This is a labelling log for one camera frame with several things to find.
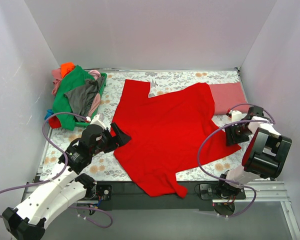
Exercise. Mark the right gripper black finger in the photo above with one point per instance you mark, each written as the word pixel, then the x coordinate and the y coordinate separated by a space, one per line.
pixel 231 136
pixel 242 135

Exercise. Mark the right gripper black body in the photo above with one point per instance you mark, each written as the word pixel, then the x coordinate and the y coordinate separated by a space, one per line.
pixel 232 135

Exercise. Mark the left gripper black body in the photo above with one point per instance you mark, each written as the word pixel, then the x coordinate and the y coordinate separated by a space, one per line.
pixel 114 137

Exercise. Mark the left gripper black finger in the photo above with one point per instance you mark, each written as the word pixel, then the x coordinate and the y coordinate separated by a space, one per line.
pixel 119 134
pixel 113 144

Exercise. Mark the red t-shirt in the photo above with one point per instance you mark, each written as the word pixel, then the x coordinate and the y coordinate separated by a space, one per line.
pixel 169 133

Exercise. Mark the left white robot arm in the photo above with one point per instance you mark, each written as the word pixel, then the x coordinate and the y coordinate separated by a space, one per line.
pixel 68 184

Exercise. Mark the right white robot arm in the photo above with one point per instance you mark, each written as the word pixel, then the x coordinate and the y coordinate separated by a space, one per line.
pixel 264 157

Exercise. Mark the green plastic basket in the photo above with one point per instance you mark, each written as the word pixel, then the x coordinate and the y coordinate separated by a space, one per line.
pixel 101 86

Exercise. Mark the folded pink t-shirt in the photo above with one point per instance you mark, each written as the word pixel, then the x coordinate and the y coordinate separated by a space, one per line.
pixel 226 95

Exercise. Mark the grey t-shirt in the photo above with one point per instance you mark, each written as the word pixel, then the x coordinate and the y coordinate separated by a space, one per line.
pixel 82 98

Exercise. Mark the red garment in pile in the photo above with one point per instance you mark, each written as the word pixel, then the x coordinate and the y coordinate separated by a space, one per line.
pixel 54 122

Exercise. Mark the blue t-shirt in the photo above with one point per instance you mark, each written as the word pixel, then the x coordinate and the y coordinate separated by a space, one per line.
pixel 49 115

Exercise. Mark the green t-shirt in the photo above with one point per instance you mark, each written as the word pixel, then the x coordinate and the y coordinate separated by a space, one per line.
pixel 61 105

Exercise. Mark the pink t-shirt in pile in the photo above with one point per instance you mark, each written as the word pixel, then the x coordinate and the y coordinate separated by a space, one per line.
pixel 57 79

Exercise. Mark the orange t-shirt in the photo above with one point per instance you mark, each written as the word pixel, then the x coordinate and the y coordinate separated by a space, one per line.
pixel 66 68

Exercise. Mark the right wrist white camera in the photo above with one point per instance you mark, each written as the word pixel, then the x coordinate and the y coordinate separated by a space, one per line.
pixel 235 115

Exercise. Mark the wrist white camera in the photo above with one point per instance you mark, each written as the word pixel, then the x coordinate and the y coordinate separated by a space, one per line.
pixel 235 115
pixel 96 120

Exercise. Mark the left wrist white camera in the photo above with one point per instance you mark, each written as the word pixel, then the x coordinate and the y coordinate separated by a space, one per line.
pixel 96 120

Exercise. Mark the aluminium frame rail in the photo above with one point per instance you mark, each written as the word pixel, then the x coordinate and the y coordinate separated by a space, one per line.
pixel 270 192

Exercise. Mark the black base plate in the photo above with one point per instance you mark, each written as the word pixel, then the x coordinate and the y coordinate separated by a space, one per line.
pixel 227 207

